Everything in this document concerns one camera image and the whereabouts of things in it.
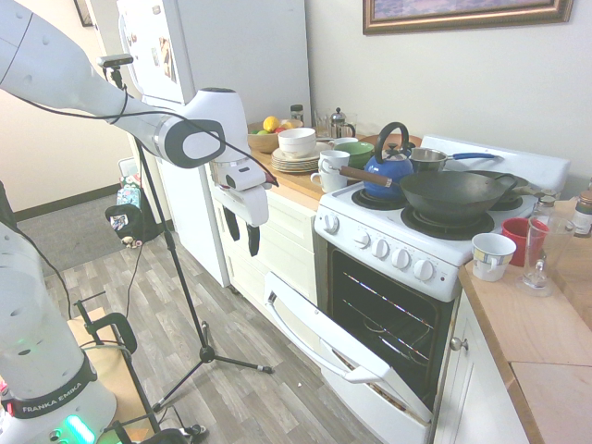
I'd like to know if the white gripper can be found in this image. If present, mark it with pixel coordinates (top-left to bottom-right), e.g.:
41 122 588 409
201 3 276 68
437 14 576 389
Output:
210 156 280 258

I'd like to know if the white oven door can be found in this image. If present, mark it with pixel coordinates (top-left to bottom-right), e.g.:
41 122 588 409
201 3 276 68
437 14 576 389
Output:
262 270 434 425

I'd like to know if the white electric stove oven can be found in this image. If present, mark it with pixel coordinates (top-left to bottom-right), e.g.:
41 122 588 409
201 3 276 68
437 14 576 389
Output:
313 133 571 444

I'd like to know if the cream drawer cabinet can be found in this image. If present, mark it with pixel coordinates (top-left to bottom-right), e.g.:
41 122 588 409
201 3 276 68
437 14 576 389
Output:
211 183 321 307

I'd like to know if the black tripod stand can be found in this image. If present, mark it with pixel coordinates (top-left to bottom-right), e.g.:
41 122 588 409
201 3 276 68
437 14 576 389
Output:
105 67 276 429

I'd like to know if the stack of cream plates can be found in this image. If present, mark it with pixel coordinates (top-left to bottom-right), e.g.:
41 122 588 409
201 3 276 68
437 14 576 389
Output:
270 141 332 175

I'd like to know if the wooden fruit bowl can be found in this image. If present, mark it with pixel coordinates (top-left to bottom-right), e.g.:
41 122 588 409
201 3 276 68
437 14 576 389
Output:
246 118 305 154

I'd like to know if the white ceramic bowl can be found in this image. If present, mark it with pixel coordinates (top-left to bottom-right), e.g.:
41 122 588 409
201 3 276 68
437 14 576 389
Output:
277 127 318 159

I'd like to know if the black bag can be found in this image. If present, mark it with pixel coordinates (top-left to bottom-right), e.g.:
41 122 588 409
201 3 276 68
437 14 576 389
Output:
104 203 145 250

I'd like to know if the colourful gift bag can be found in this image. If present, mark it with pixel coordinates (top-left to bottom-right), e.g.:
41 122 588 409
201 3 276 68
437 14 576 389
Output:
115 172 154 208

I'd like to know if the clear glass pitcher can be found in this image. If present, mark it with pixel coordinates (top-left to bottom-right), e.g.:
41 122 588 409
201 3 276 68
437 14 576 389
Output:
314 108 334 139

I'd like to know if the green ceramic bowl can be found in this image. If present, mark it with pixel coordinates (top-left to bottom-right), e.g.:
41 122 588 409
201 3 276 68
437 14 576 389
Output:
333 141 376 170

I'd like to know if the glass french press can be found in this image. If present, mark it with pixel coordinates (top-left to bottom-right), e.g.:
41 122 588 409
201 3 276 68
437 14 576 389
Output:
328 106 358 140

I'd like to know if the black table clamp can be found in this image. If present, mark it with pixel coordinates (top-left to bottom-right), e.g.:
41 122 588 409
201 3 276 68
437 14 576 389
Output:
72 299 162 437

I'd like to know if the round wooden board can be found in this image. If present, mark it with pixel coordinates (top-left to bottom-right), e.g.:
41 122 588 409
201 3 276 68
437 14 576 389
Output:
357 132 424 150

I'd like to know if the grey floor rug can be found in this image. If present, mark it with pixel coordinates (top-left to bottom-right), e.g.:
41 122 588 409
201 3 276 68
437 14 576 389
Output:
15 192 141 279

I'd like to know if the white refrigerator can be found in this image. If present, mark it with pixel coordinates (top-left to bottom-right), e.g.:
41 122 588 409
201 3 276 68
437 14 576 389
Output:
115 0 314 289

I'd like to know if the photo on refrigerator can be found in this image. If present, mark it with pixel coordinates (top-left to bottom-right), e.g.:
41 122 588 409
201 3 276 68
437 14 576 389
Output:
157 36 179 85

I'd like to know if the white patterned mug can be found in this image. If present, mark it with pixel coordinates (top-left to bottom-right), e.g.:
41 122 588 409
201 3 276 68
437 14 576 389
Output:
471 232 518 283

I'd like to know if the red mug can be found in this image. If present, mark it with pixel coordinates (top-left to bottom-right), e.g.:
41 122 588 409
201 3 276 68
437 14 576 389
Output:
500 217 550 268

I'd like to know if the small dark framed picture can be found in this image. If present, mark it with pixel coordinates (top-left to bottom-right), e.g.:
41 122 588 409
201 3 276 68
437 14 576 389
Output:
73 0 96 28

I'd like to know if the white corner cabinet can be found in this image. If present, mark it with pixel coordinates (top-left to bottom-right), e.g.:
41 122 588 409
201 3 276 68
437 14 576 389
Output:
431 290 529 444

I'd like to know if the black skillet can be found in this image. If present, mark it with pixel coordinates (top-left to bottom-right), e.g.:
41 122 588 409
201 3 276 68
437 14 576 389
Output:
462 169 532 205

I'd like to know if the clear glass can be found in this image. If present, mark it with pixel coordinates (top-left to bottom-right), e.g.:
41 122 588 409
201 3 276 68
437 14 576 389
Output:
515 214 577 299

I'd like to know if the small glass shaker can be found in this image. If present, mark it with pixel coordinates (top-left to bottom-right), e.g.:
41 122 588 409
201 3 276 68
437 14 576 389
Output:
530 193 561 219

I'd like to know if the brown spice jar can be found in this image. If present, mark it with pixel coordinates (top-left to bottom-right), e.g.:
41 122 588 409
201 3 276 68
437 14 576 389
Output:
573 190 592 239

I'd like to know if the blue kettle with black handle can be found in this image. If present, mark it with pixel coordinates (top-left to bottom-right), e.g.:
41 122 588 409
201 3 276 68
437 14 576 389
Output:
363 121 415 202

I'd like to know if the wire oven rack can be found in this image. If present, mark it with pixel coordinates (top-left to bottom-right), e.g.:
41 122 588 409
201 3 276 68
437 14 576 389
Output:
342 271 437 331
340 298 432 365

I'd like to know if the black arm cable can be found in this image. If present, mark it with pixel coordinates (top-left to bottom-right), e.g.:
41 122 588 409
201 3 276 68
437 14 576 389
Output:
0 68 280 189

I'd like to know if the steel saucepan with blue handle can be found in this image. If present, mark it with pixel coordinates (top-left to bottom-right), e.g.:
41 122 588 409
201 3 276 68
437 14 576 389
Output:
409 146 503 174

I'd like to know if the black wok with wooden handle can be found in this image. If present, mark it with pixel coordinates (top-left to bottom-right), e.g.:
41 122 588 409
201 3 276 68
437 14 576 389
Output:
339 165 520 224

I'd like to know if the grey camera on stand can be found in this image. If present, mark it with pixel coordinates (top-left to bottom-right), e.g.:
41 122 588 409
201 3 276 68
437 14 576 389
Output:
95 54 136 70

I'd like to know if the gold framed wall picture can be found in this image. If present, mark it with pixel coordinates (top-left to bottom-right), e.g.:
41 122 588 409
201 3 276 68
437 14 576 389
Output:
362 0 575 37

